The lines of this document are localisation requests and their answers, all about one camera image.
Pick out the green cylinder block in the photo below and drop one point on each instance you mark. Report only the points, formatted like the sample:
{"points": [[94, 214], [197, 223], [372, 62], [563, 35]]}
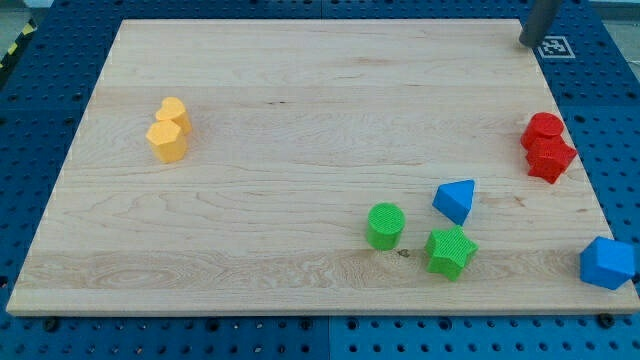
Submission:
{"points": [[385, 224]]}

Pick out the blue triangle block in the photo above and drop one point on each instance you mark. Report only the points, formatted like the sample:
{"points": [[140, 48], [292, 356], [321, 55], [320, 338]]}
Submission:
{"points": [[455, 200]]}

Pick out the yellow heart block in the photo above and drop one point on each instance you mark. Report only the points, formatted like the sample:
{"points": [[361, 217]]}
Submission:
{"points": [[174, 110]]}

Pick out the blue cube block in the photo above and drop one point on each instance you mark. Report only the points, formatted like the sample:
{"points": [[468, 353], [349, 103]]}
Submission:
{"points": [[607, 263]]}

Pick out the wooden board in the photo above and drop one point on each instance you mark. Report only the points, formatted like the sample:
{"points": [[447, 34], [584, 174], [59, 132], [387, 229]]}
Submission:
{"points": [[299, 127]]}

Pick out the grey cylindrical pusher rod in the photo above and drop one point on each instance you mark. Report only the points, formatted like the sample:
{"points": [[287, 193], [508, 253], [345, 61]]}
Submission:
{"points": [[539, 21]]}

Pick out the yellow hexagon block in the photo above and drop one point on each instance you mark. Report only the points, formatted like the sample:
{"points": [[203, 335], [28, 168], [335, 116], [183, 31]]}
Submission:
{"points": [[167, 141]]}

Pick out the red star block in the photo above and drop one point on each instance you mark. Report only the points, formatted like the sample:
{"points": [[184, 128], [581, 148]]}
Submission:
{"points": [[549, 158]]}

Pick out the red cylinder block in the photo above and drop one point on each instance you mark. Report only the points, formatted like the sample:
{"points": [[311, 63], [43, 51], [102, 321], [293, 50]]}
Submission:
{"points": [[541, 125]]}

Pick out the green star block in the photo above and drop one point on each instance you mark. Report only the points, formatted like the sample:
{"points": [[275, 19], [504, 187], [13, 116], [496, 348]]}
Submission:
{"points": [[449, 252]]}

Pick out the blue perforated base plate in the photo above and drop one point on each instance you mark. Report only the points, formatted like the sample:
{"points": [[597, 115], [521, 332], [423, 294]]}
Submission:
{"points": [[45, 86]]}

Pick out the white fiducial marker tag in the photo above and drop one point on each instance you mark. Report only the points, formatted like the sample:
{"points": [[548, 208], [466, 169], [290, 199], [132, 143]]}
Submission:
{"points": [[555, 47]]}

